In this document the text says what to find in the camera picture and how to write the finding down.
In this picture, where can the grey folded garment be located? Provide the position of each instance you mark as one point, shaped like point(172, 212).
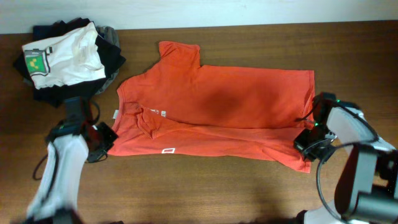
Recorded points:
point(110, 35)

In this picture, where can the orange red t-shirt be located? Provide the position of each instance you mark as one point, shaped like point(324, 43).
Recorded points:
point(180, 106)

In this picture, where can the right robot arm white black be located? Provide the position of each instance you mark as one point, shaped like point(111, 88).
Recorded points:
point(367, 189)

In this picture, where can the black folded garment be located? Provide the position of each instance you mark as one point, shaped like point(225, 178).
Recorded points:
point(109, 54)

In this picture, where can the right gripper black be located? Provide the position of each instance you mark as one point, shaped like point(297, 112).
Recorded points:
point(306, 144)

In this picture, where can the white folded t-shirt green print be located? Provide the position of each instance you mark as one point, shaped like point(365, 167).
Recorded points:
point(64, 60)

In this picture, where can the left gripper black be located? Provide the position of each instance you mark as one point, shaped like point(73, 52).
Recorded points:
point(101, 140)

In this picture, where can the navy folded garment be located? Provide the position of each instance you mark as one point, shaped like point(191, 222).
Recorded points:
point(45, 97)

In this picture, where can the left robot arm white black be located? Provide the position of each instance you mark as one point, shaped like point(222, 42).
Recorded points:
point(69, 147)

